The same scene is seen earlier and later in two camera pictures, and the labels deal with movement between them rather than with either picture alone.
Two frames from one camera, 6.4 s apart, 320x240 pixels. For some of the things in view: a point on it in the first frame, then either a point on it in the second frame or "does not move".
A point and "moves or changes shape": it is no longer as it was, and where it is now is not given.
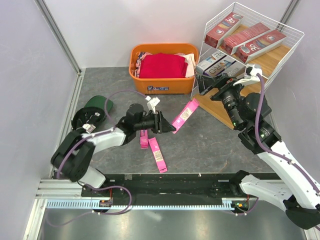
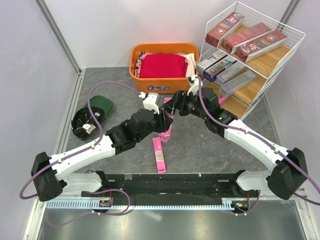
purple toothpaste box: x=219 y=66 does not move
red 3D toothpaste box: x=214 y=38 does not move
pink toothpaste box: x=144 y=141 to x=165 y=136
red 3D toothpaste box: x=252 y=50 does not move
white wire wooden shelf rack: x=239 y=42 does not move
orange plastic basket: x=163 y=86 does not move
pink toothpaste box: x=185 y=115 moves or changes shape
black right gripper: x=224 y=84 to x=180 y=98
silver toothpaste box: x=237 y=70 does not move
